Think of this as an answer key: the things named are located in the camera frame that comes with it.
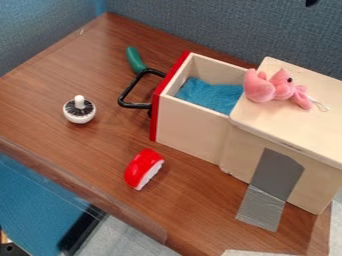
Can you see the red and white toy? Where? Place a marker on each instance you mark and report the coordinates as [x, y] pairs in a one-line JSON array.
[[141, 168]]

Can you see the white and black toy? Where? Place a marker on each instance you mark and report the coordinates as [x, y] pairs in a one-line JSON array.
[[79, 110]]

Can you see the drawer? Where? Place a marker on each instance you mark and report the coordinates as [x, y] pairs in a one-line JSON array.
[[187, 110]]

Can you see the cabinet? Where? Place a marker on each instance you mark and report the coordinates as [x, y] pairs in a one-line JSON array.
[[289, 140]]

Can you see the green toy cucumber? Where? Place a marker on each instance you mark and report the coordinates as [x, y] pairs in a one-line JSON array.
[[135, 60]]

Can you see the blue cloth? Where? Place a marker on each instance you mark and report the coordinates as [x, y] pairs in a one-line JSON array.
[[212, 95]]

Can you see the pink plush toy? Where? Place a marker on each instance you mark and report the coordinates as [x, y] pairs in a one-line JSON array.
[[272, 88]]

